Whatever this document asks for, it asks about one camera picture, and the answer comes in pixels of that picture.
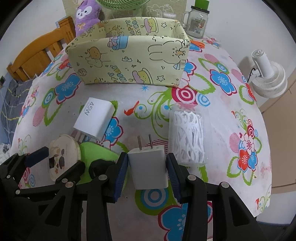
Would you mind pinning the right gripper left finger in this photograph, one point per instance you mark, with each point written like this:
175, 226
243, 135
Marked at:
107, 181

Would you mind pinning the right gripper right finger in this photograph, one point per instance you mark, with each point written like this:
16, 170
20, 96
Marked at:
191, 190

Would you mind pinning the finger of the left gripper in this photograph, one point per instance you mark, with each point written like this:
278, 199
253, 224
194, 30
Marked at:
15, 166
60, 207

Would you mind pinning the small white plug charger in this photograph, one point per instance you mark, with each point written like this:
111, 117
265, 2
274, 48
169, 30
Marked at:
148, 166

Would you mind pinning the clear box of floss picks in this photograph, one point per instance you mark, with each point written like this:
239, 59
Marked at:
190, 137

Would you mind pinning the round cream compact mirror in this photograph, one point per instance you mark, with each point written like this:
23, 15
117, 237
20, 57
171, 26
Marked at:
64, 152

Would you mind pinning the white 45W charger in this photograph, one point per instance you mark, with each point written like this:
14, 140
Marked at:
95, 117

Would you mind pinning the green suction phone stand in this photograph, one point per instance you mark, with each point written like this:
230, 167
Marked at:
99, 155

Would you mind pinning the floral tablecloth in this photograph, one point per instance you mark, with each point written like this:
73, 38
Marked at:
239, 155

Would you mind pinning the plaid blue bedding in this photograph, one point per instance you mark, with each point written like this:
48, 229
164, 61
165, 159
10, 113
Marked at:
13, 95

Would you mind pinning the wooden chair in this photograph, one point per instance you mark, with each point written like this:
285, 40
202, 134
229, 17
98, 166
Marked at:
34, 58

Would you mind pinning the white floor fan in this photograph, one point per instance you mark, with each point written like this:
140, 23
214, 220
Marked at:
269, 79

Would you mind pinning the yellow cartoon fabric storage box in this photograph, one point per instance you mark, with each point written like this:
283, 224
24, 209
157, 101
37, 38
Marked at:
141, 50

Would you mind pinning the glass mason jar mug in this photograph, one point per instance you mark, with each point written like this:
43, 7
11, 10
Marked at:
194, 22

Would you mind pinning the purple plush toy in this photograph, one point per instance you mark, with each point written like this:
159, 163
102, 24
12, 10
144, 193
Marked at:
87, 15

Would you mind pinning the green cup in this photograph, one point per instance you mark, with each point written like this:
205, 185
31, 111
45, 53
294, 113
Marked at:
202, 4

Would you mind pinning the green desk fan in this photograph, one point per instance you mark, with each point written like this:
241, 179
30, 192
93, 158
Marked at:
125, 5

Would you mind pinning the orange handled scissors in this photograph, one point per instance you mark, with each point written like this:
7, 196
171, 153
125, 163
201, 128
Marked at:
199, 44

